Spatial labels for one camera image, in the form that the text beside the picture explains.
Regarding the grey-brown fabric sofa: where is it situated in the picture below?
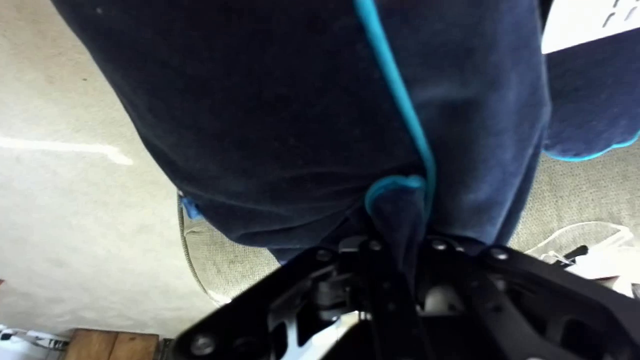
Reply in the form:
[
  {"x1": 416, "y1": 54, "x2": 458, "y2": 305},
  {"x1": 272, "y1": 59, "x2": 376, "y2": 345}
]
[{"x1": 0, "y1": 0, "x2": 640, "y2": 337}]

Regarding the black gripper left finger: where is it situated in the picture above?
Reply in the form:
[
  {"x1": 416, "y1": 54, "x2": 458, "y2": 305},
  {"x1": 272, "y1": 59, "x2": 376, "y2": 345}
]
[{"x1": 174, "y1": 237, "x2": 402, "y2": 360}]

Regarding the dark navy blue cloth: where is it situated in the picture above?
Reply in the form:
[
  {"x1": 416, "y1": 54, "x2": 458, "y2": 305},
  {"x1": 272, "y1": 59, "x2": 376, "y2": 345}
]
[{"x1": 51, "y1": 0, "x2": 557, "y2": 267}]

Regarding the dark blue teal-piped pillow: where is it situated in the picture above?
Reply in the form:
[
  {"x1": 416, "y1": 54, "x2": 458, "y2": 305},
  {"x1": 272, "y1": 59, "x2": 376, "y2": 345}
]
[{"x1": 543, "y1": 26, "x2": 640, "y2": 164}]

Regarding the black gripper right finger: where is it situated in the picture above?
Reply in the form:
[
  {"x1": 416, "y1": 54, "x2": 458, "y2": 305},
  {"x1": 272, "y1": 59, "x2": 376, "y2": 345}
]
[{"x1": 406, "y1": 235, "x2": 640, "y2": 360}]

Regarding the wooden box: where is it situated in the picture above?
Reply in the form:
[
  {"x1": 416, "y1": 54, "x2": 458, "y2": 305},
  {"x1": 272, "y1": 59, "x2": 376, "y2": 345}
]
[{"x1": 62, "y1": 326, "x2": 162, "y2": 360}]

